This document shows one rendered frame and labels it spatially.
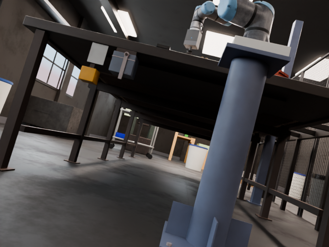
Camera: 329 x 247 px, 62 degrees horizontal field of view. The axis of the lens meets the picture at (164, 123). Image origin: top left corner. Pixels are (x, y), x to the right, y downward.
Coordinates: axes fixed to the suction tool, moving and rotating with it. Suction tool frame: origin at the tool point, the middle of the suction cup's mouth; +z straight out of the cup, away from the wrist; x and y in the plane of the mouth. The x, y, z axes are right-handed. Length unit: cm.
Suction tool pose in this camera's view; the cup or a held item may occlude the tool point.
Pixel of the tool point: (188, 53)
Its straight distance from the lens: 181.3
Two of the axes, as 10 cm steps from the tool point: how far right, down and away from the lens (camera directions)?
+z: -2.6, 9.6, -0.8
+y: -9.0, -2.1, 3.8
